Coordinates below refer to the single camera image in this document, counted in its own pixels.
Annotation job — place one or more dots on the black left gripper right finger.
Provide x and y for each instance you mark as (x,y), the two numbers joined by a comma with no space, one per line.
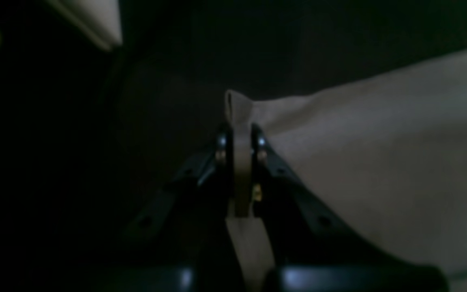
(314,249)

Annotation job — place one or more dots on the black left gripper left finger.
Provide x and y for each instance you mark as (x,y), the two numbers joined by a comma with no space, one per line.
(179,242)

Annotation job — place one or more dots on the grey T-shirt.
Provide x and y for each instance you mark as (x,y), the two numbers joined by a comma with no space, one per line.
(388,154)

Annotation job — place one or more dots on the black table cloth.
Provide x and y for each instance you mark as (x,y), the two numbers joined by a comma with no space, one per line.
(87,139)

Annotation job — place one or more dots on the white bin right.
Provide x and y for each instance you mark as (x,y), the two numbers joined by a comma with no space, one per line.
(98,20)

